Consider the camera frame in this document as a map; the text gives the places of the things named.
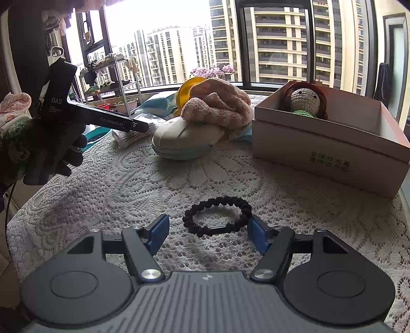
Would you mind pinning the blue face mask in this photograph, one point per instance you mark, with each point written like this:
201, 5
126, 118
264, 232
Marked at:
245, 134

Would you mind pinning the dark hanging cloth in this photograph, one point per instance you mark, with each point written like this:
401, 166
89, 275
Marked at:
382, 83

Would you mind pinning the crochet doll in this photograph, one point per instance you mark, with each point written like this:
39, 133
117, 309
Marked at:
302, 97

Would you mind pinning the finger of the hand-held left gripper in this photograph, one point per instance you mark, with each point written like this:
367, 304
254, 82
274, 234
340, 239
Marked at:
109, 118

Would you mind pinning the cream white shoe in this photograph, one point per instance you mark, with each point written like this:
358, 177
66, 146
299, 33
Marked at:
182, 136

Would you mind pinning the metal shelf rack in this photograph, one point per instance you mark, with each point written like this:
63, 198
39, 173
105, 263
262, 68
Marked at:
120, 83

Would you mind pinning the yellow plastic ball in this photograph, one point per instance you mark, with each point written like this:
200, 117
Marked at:
185, 91

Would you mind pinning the red basin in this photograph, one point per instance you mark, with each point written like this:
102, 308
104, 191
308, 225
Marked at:
103, 106

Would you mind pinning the cardboard box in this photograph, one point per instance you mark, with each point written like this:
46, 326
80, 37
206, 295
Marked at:
320, 150

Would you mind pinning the white lace tablecloth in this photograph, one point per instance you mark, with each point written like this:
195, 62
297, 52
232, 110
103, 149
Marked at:
128, 192

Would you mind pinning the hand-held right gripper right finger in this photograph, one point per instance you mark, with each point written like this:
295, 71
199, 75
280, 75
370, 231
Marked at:
258, 233

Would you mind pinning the person's left hand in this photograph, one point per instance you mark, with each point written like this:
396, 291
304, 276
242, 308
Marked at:
75, 155

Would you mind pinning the blue and white packet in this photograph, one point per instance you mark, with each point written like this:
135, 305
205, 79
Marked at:
160, 104

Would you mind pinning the white ribbed cloth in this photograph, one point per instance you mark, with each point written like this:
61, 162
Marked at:
131, 137

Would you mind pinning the pink floral cloth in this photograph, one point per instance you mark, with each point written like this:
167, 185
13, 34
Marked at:
14, 104

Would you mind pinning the pink orchid plant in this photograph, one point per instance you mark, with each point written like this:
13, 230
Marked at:
213, 71

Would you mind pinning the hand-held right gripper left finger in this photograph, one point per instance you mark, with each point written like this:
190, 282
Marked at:
158, 232

